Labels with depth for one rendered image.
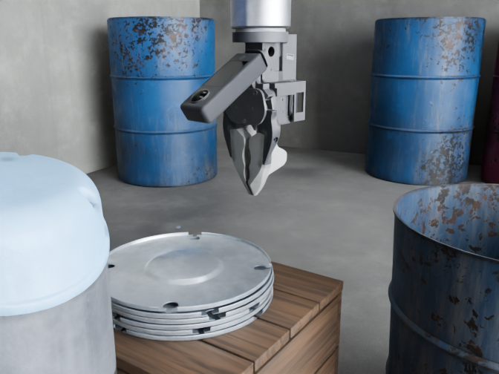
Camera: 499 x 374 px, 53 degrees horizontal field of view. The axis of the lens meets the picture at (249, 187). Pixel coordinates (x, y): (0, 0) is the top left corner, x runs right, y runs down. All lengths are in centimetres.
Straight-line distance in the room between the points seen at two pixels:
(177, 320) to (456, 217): 63
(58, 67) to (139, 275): 226
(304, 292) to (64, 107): 234
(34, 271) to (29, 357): 5
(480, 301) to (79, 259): 59
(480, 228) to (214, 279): 58
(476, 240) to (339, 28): 266
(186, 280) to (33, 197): 53
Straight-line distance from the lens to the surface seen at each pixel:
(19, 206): 28
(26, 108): 285
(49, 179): 31
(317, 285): 89
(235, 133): 67
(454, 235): 112
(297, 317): 79
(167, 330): 75
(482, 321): 78
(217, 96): 60
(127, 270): 86
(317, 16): 369
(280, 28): 65
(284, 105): 67
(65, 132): 303
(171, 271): 82
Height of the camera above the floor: 75
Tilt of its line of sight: 16 degrees down
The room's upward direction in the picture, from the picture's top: straight up
